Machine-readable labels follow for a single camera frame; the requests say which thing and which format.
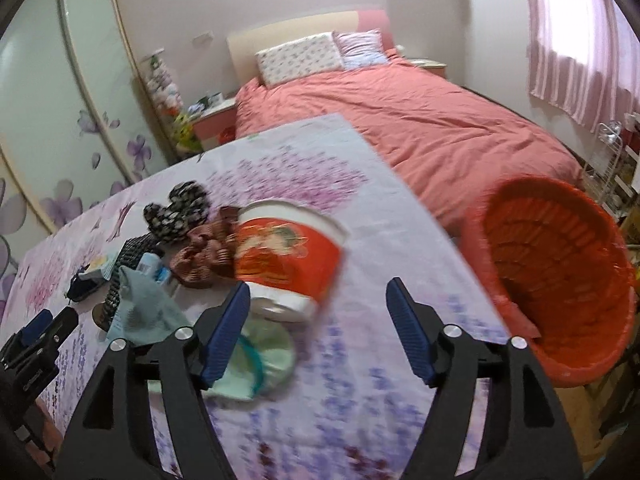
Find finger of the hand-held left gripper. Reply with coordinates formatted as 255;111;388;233
2;309;55;361
31;305;81;357

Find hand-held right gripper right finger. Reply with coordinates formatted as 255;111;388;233
385;276;583;480

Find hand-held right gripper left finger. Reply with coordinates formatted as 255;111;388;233
55;281;251;480

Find black hairbrush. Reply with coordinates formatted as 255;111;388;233
92;234;163;333

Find red instant noodle cup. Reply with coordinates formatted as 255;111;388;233
232;200;351;323

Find red plastic basket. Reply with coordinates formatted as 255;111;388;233
460;175;638;388

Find small dark packet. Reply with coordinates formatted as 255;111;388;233
67;255;113;303

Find brown patterned scrunchie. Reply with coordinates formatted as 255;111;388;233
170;206;243;291

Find light blue cloth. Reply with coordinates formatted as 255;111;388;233
107;265;193;346

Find blue tissue pack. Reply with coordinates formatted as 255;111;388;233
137;252;173;286

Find black floral scrunchie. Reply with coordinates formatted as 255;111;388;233
143;180;211;247

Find floral printed tablecloth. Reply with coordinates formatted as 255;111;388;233
0;112;511;480

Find pink nightstand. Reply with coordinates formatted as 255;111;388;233
192;97;238;151

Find pink bed duvet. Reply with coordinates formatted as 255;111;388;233
234;57;583;233

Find floral glass wardrobe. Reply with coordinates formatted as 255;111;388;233
0;0;168;311

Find items on nightstand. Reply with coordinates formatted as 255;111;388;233
187;92;226;113

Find stack of plush toys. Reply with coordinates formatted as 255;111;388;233
140;49;201;153

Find cream nightstand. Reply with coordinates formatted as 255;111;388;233
410;57;447;78

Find white floral pillow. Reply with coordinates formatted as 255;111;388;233
255;31;346;87

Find pink striped pillow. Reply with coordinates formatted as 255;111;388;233
334;29;388;70

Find cream and pink headboard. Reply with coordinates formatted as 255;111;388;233
226;9;391;86

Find pink striped curtain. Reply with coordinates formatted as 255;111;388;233
522;0;640;133

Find white wire rack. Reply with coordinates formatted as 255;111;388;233
582;115;640;221

